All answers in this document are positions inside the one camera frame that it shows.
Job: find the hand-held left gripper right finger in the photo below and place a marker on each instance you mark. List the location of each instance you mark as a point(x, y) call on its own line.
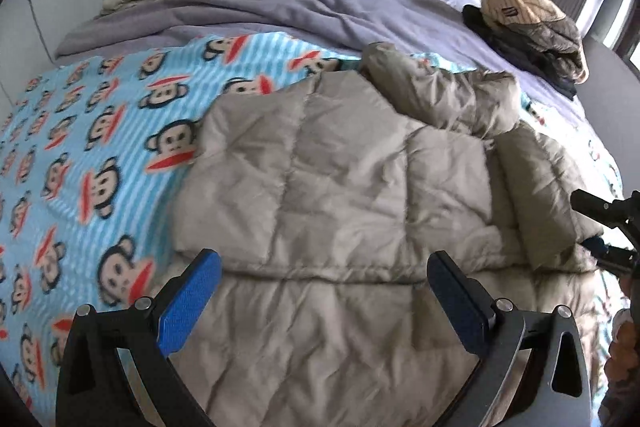
point(457, 299)

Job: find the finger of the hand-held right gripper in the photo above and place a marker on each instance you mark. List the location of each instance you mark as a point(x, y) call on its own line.
point(607, 254)
point(592, 204)

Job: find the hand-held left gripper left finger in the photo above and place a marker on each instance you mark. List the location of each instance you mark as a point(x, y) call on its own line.
point(192, 294)

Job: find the beige puffer jacket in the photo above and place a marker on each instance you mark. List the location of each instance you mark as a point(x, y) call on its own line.
point(350, 187)

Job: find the dark clothes pile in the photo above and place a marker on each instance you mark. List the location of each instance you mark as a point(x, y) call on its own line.
point(505, 44)

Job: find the blue monkey printed blanket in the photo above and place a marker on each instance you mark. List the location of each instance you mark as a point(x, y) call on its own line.
point(100, 147)

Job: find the window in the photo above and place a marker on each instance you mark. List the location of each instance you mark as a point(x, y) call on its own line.
point(617, 2)

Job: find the purple duvet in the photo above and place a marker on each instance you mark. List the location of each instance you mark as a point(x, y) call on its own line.
point(320, 2)

